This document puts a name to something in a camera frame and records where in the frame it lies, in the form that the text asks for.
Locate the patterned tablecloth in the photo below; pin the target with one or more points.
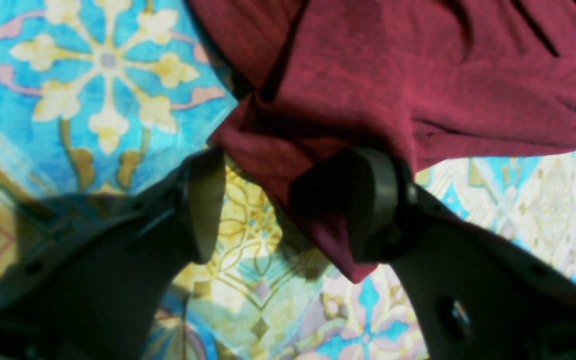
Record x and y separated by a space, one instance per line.
101 98

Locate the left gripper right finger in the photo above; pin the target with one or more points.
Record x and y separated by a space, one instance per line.
476 295

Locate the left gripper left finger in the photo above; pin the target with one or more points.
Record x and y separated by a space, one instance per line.
94 294

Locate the dark red t-shirt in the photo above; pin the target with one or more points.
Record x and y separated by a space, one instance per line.
426 80

